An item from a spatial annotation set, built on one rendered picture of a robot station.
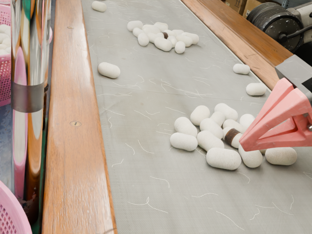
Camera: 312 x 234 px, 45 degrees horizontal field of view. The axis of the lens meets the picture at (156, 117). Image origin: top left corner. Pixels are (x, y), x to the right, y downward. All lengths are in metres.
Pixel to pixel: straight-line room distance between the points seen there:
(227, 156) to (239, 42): 0.44
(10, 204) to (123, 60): 0.39
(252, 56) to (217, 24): 0.20
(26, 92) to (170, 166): 0.18
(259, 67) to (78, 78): 0.36
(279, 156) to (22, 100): 0.29
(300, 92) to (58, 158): 0.23
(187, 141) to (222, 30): 0.51
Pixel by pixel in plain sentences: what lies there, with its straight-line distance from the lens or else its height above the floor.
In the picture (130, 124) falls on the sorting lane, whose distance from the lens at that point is 0.46.
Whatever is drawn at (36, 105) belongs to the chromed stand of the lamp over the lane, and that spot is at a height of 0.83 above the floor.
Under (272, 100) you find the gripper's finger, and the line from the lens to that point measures 0.40.
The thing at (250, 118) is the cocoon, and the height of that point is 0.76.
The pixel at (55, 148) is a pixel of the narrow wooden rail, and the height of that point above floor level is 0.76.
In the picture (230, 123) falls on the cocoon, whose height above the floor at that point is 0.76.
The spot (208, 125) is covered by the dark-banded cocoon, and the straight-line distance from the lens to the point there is 0.46.
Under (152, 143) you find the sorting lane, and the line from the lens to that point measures 0.43.
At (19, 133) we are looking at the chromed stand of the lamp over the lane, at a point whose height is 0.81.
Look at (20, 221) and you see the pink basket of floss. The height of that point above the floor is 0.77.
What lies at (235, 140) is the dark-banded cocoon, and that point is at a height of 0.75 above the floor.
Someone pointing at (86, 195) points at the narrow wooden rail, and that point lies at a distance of 0.31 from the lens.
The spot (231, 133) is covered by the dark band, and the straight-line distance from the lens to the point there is 0.46.
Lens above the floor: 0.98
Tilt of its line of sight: 29 degrees down
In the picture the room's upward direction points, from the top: 12 degrees clockwise
